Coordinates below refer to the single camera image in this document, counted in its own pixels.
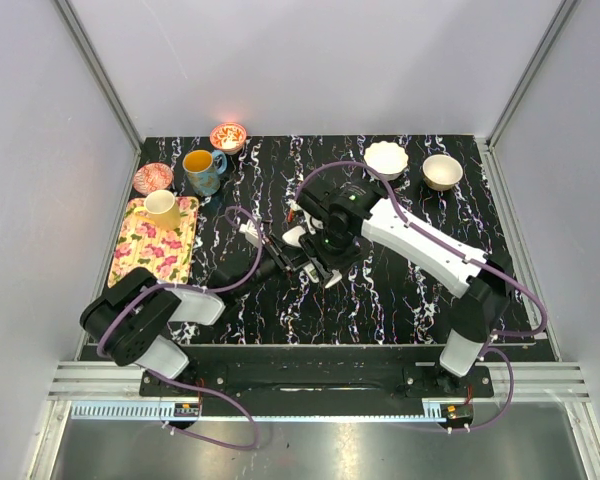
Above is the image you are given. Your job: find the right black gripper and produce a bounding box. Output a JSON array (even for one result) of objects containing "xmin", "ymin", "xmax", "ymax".
[{"xmin": 298, "ymin": 222, "xmax": 362, "ymax": 287}]

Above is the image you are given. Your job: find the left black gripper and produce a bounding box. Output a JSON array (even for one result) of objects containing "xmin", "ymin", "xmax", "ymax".
[{"xmin": 235, "ymin": 234, "xmax": 311, "ymax": 300}]

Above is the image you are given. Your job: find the remote battery cover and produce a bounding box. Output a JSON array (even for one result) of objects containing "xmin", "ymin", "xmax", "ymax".
[{"xmin": 324, "ymin": 270, "xmax": 342, "ymax": 289}]

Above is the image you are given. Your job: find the white remote control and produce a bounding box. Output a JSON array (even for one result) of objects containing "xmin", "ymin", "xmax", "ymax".
[{"xmin": 282, "ymin": 226, "xmax": 341, "ymax": 286}]

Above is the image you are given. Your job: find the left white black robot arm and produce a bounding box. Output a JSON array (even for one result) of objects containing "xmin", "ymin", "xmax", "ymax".
[{"xmin": 79, "ymin": 236, "xmax": 307, "ymax": 396}]

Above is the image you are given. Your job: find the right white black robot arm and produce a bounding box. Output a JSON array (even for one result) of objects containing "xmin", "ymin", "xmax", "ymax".
[{"xmin": 291, "ymin": 178, "xmax": 513, "ymax": 396}]

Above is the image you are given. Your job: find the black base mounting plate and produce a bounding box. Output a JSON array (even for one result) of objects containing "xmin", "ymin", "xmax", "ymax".
[{"xmin": 139, "ymin": 344, "xmax": 496, "ymax": 399}]

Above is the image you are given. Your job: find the floral pink tray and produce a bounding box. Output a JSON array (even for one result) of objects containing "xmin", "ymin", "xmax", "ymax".
[{"xmin": 107, "ymin": 197, "xmax": 199, "ymax": 287}]

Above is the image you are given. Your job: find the blue mug yellow inside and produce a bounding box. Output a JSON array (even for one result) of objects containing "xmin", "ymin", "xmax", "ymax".
[{"xmin": 183, "ymin": 150, "xmax": 228, "ymax": 197}]

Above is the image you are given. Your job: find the white scalloped bowl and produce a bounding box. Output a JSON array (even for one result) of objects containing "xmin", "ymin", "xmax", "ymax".
[{"xmin": 363, "ymin": 141, "xmax": 409, "ymax": 181}]

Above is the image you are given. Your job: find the red patterned small bowl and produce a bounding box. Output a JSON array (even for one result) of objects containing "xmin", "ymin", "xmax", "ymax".
[{"xmin": 210, "ymin": 122, "xmax": 247, "ymax": 155}]

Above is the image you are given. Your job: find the beige round bowl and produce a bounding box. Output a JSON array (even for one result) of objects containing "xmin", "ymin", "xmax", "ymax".
[{"xmin": 422, "ymin": 154, "xmax": 464, "ymax": 192}]

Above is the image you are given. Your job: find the red patterned saucer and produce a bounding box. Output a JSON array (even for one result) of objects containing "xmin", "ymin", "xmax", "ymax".
[{"xmin": 132, "ymin": 162, "xmax": 174, "ymax": 196}]

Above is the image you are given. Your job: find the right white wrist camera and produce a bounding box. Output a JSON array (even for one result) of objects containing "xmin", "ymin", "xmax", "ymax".
[{"xmin": 303, "ymin": 211, "xmax": 323, "ymax": 235}]

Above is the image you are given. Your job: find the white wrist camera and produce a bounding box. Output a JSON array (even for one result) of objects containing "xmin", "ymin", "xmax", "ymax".
[
  {"xmin": 239, "ymin": 220, "xmax": 264, "ymax": 248},
  {"xmin": 303, "ymin": 211, "xmax": 323, "ymax": 235}
]

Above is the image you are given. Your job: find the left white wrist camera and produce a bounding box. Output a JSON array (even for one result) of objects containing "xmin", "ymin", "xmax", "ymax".
[{"xmin": 239, "ymin": 220, "xmax": 264, "ymax": 248}]

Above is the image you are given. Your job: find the white slotted cable duct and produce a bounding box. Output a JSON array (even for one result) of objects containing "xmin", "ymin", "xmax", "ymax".
[{"xmin": 70, "ymin": 400, "xmax": 447, "ymax": 423}]

